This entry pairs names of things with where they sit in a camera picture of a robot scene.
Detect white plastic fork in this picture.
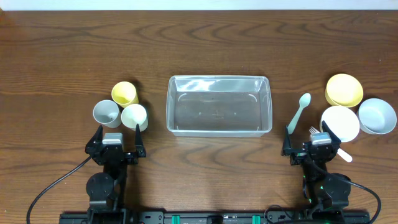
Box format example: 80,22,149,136
309,126,353,162

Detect grey plastic cup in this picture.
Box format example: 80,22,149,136
93,100,122,128

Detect mint green plastic spoon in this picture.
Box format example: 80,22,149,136
287,93,312,134

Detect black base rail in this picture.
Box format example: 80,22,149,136
58,210,370,224

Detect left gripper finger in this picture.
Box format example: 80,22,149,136
134,124,144,151
88,125,103,149

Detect clear plastic container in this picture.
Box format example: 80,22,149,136
166,75,272,138

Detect yellow plastic bowl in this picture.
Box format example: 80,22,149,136
325,73,364,108

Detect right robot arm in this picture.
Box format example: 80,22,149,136
281,122,351,223

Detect grey plastic bowl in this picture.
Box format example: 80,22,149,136
357,98,397,134

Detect white plastic bowl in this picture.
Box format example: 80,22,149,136
320,106,360,142

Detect yellow plastic cup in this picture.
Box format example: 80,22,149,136
111,82,139,108

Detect white plastic cup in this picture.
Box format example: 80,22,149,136
121,104,148,132

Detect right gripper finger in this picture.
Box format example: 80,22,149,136
282,126,292,150
321,120,341,144

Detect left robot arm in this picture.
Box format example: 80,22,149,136
85,126,146,224

